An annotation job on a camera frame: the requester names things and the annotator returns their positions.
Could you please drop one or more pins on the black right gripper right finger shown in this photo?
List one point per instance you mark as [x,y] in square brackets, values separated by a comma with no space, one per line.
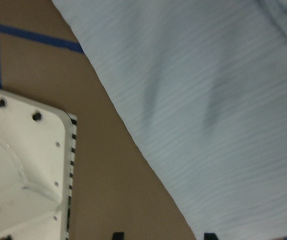
[210,236]

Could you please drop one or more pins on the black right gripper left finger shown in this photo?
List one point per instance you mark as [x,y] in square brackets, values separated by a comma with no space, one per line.
[118,236]

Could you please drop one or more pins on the light blue button shirt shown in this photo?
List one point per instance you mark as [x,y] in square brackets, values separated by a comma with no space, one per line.
[201,86]

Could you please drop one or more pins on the white camera mast base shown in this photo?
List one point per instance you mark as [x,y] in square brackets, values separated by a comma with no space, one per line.
[37,156]

